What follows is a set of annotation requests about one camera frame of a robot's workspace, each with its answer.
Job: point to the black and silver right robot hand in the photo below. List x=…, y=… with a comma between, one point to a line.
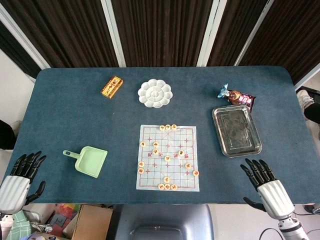
x=275, y=197

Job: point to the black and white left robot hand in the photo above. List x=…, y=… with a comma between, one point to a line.
x=13, y=190

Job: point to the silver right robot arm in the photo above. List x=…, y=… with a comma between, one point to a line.
x=292, y=230

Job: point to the round wooden chess piece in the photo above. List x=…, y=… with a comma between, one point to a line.
x=181, y=152
x=168, y=127
x=141, y=164
x=155, y=151
x=143, y=144
x=162, y=127
x=161, y=186
x=188, y=166
x=156, y=144
x=167, y=158
x=174, y=127
x=196, y=172
x=174, y=186
x=167, y=186
x=140, y=170

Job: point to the green checkered cloth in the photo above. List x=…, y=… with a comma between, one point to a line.
x=20, y=227

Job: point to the black bag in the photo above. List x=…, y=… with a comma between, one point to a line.
x=7, y=136

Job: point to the stainless steel rectangular tray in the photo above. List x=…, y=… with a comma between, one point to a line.
x=236, y=131

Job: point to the light green plastic dustpan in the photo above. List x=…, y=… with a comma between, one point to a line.
x=91, y=162

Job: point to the brown cardboard box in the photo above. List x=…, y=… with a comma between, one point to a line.
x=92, y=222

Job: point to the black trouser leg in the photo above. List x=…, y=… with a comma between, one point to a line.
x=312, y=113

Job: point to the blue felt tablecloth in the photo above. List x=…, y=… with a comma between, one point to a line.
x=75, y=120

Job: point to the purple brown snack packet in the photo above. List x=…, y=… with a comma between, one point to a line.
x=241, y=99

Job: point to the white sneaker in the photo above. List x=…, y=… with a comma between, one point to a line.
x=305, y=98

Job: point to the grey blue chair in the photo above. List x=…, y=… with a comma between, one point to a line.
x=162, y=220

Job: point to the blue white snack wrapper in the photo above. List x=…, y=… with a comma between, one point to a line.
x=223, y=91

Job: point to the white chinese chess board sheet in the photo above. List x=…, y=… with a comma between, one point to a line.
x=152, y=180

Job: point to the yellow red card box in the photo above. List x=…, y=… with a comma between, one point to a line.
x=112, y=87

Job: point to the white flower-shaped paint palette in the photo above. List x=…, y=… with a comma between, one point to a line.
x=155, y=93

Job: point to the white partition frame post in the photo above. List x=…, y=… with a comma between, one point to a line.
x=252, y=37
x=308, y=75
x=27, y=41
x=113, y=35
x=206, y=35

